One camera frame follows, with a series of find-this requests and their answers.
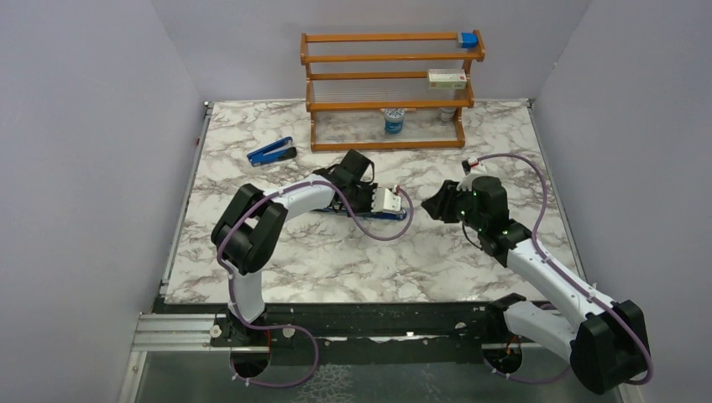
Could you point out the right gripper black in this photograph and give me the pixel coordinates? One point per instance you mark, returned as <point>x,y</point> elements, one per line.
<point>439,206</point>

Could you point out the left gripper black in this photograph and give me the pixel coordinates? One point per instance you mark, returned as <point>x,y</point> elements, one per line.
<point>369,206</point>

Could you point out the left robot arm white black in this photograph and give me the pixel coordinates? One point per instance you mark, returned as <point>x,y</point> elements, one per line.
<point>246,234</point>

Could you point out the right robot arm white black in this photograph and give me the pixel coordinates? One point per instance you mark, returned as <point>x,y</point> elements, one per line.
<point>604,341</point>

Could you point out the blue white cup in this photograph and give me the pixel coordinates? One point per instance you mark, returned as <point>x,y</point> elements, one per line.
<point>394,120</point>

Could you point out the orange wooden shelf rack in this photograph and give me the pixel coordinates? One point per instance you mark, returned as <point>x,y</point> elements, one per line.
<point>356,73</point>

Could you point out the white small jar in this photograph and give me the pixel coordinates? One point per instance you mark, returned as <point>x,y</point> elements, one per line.
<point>447,113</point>

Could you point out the white green carton box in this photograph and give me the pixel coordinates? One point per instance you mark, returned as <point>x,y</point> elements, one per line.
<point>447,79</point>

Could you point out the blue box on top shelf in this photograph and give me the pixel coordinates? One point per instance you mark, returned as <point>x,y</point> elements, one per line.
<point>467,40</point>

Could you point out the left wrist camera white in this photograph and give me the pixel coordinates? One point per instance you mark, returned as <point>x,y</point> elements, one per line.
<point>386,200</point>

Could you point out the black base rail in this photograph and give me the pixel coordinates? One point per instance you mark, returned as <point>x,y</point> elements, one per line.
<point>293,334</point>

